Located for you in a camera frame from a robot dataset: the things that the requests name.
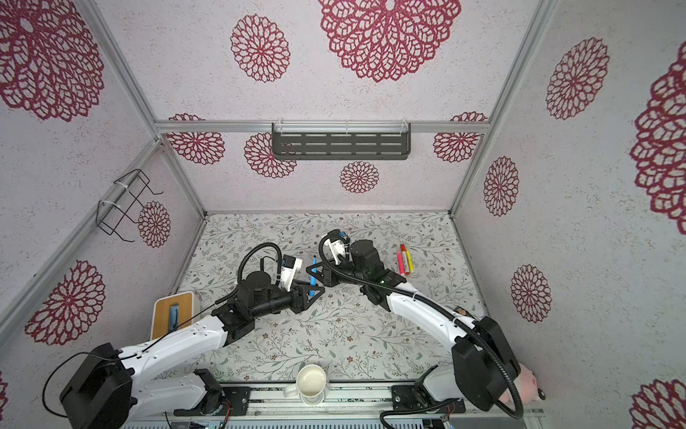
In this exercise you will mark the pink plush toy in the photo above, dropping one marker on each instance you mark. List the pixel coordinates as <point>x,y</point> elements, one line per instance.
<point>527,385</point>

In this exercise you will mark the blue marker pen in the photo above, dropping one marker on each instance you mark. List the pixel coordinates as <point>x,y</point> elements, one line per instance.
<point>313,281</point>

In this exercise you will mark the yellow highlighter pen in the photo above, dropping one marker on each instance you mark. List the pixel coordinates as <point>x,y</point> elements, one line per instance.
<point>410,262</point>

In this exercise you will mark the dark grey wall shelf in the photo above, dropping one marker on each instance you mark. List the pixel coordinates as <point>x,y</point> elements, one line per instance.
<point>293,143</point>

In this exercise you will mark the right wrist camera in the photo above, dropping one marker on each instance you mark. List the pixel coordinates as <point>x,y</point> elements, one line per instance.
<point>338,243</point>

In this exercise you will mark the black wire wall rack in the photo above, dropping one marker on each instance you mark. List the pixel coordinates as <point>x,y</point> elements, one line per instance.
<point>112,211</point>

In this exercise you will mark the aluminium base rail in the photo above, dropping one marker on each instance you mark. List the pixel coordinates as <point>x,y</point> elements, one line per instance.
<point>346,405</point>

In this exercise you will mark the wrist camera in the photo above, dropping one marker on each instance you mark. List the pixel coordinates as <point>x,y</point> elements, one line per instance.
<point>338,243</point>
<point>290,267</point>

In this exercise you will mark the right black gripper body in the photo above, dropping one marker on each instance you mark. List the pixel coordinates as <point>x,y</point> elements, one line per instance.
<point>347,268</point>

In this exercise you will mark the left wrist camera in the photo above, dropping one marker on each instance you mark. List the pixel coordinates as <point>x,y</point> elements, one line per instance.
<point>290,267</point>

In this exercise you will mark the white ceramic mug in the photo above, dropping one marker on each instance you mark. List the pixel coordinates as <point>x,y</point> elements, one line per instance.
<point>310,387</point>

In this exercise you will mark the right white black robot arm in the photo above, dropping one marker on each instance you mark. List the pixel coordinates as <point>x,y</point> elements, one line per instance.
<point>483,368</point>

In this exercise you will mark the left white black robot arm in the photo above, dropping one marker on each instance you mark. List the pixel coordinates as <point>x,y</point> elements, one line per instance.
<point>112,387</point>

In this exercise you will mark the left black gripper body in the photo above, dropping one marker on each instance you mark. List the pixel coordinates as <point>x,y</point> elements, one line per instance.
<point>280,300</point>

